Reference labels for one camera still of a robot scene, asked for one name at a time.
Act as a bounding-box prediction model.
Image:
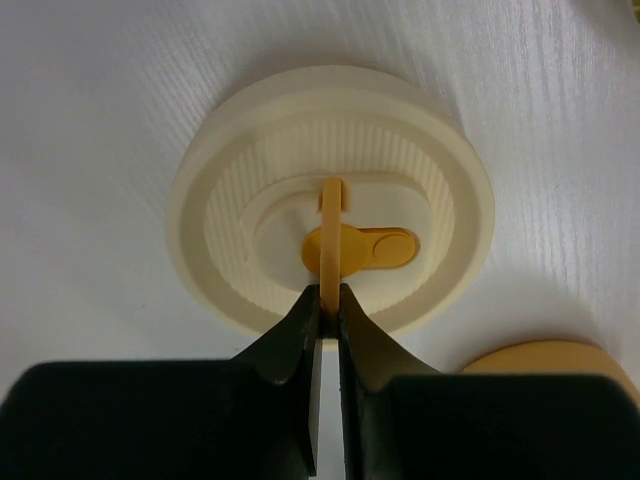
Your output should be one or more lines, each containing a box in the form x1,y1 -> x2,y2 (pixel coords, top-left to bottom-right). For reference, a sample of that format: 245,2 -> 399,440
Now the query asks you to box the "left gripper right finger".
338,286 -> 639,479

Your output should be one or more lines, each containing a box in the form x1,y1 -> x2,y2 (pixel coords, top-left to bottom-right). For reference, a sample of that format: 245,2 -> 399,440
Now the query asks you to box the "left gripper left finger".
1,285 -> 321,479

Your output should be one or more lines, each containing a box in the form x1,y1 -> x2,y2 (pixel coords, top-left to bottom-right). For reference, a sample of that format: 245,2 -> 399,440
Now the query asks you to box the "cream lid orange handle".
166,66 -> 495,334

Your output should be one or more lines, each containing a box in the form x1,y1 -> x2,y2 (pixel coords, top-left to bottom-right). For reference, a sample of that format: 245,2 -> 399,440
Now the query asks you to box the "left orange lunch container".
463,340 -> 624,378

